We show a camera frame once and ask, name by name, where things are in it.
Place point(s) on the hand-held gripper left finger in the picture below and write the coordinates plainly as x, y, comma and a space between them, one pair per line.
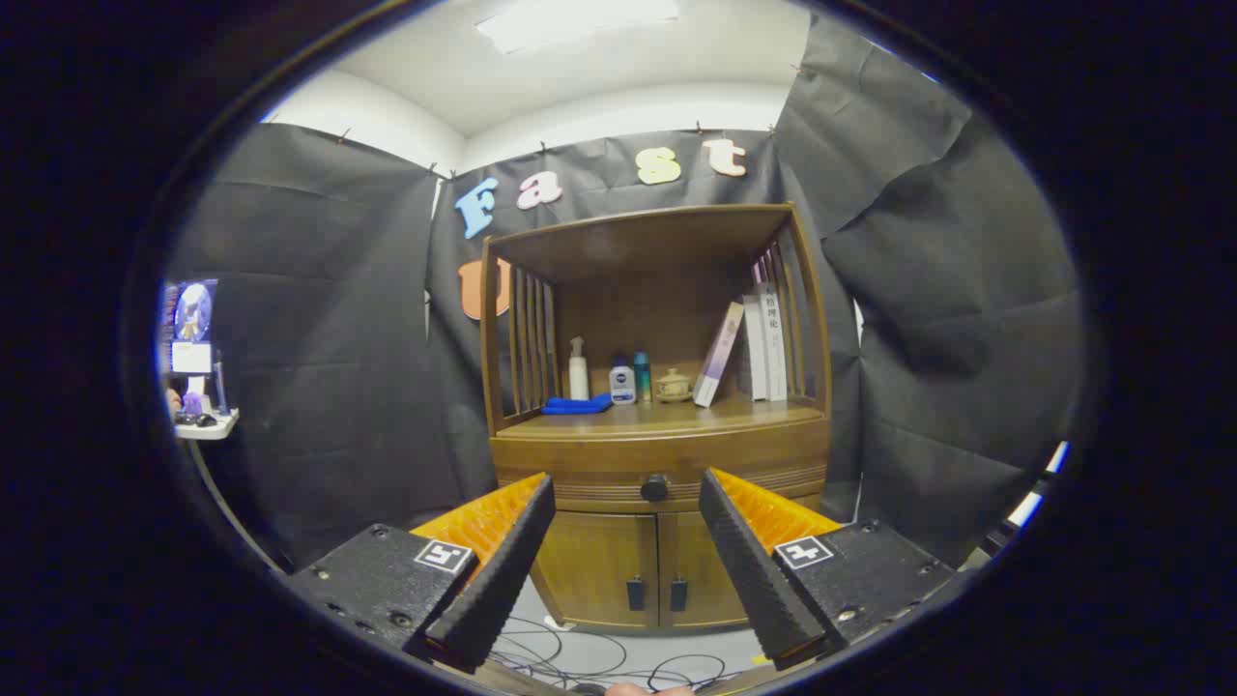
503, 580

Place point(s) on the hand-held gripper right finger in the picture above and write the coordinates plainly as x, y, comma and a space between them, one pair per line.
754, 580

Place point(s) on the black round drawer knob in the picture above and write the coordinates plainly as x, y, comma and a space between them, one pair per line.
654, 487

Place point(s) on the brown wooden drawer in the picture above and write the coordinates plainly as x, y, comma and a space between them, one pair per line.
580, 464

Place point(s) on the wooden cabinet door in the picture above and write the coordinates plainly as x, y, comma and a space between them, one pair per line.
594, 570
701, 580

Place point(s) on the wooden countertop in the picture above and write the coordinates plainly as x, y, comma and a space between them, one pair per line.
667, 416

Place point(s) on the brown wooden cabinet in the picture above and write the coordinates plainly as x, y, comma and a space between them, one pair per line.
628, 242

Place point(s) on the blue folded cloth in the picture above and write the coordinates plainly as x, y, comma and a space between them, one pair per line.
577, 405

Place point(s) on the beige lidded tea cup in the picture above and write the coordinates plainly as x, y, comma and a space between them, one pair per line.
673, 387

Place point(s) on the white pump bottle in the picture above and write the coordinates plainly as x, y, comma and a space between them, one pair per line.
578, 372

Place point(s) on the purple and white book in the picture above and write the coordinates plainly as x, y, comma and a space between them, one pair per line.
718, 356

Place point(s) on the white bottle with blue cap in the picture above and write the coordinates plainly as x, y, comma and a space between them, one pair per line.
622, 384

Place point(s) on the slim teal bottle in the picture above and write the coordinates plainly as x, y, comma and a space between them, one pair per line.
642, 377

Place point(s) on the plain white book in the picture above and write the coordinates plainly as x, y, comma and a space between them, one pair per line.
756, 348

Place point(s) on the white book with black characters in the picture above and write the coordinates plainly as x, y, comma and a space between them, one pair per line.
773, 338

